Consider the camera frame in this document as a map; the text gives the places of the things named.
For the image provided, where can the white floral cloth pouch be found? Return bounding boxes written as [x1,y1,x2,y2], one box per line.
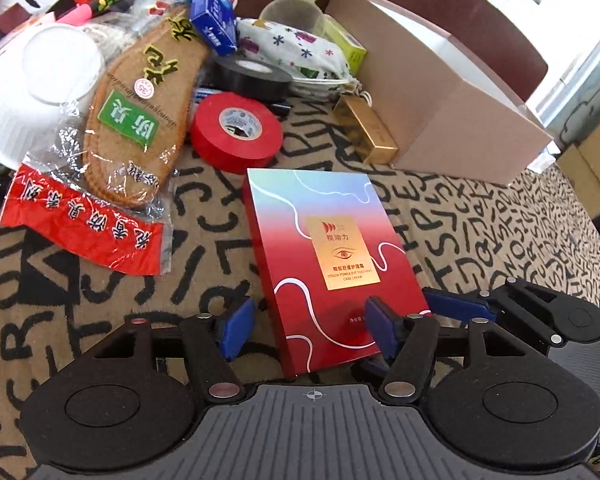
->
[236,18,373,106]

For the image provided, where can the red tape roll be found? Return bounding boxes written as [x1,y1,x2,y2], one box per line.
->
[190,92,284,174]

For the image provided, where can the red gift box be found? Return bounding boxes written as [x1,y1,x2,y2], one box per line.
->
[244,169,429,377]

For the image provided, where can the large black tape roll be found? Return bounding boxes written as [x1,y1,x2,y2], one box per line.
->
[212,55,292,102]

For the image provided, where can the white beads bag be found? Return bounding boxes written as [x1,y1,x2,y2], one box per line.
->
[80,24,140,64]

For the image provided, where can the brown cardboard box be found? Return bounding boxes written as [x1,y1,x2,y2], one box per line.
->
[557,124,600,219]

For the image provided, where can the clear measuring cup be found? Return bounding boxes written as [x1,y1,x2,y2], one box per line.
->
[259,0,324,36]

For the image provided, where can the green small box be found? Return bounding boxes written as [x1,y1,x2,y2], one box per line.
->
[323,14,367,76]

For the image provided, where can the white plastic bowl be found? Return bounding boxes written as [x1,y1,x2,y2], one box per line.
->
[0,24,105,170]

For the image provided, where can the packaged insole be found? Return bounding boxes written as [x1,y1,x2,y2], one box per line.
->
[0,4,209,275]

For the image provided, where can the gold bar box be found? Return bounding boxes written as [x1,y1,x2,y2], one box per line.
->
[332,96,399,165]

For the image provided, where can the blue small box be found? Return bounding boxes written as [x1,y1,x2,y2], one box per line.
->
[186,0,238,56]

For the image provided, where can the pink cardboard box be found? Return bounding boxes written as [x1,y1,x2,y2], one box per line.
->
[326,0,552,185]

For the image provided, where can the pink highlighter pen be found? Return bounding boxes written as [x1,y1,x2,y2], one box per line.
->
[56,0,123,26]

